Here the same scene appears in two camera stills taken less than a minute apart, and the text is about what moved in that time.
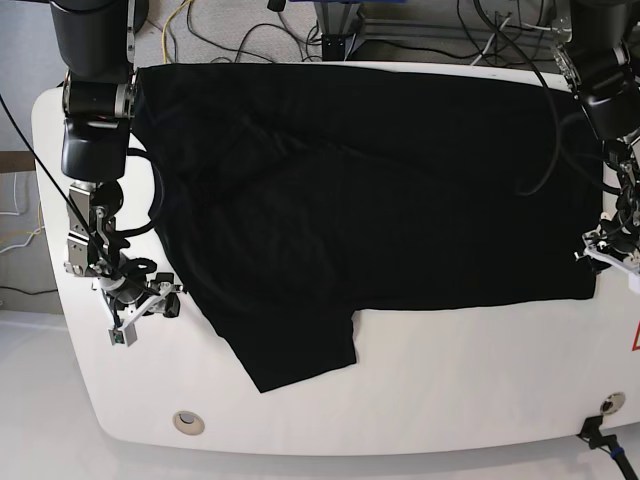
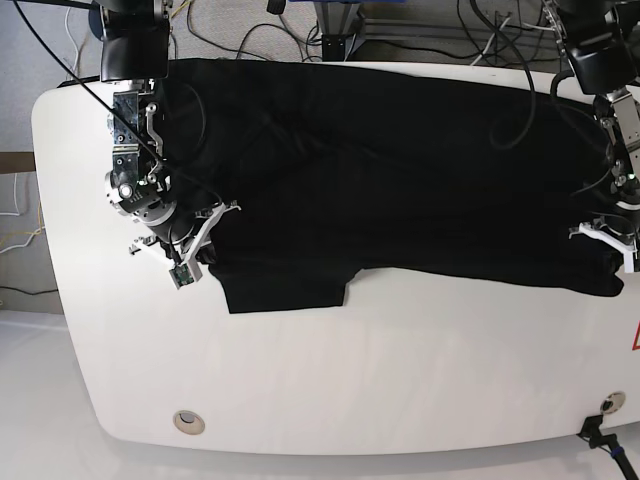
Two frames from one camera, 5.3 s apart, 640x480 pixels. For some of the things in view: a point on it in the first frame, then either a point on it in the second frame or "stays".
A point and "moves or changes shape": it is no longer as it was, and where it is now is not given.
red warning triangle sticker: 636,339 stays
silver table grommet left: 188,423 stays
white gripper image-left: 165,289 -> 200,251
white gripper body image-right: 630,263 -> 628,252
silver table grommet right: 612,403 stays
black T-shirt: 293,196 moves or changes shape
